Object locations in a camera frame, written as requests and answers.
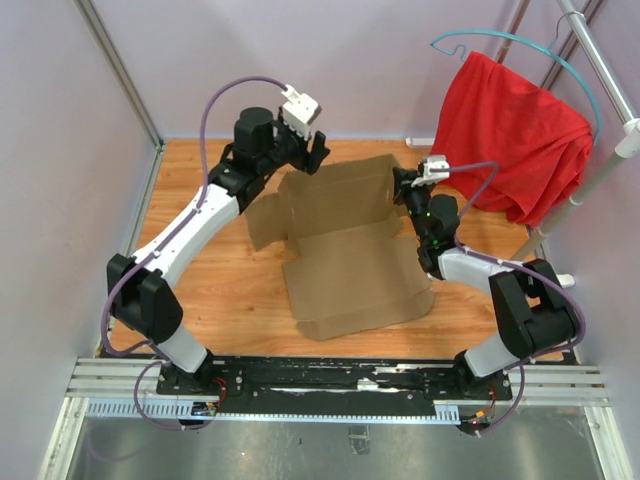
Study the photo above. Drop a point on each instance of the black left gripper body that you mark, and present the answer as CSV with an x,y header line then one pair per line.
x,y
290,148

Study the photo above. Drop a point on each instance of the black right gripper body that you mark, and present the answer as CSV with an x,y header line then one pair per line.
x,y
417,200

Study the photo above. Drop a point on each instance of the brown cardboard box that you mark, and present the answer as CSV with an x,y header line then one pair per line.
x,y
352,269

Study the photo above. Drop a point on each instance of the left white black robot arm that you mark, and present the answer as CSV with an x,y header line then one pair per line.
x,y
141,286

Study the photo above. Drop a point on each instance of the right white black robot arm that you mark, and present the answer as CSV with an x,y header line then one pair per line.
x,y
534,314

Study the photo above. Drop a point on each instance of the red cloth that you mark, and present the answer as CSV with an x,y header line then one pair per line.
x,y
516,148

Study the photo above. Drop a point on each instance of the teal clothes hanger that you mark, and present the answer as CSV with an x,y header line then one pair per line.
x,y
461,51

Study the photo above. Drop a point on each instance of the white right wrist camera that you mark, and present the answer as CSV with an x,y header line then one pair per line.
x,y
432,170

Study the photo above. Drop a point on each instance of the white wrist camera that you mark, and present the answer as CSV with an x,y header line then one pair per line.
x,y
299,111
432,170

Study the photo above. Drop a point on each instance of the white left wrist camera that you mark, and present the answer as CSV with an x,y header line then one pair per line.
x,y
299,111

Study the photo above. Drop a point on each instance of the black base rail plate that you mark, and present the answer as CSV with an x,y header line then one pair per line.
x,y
333,386

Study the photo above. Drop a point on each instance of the grey slotted cable duct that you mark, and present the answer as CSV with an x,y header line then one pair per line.
x,y
154,408

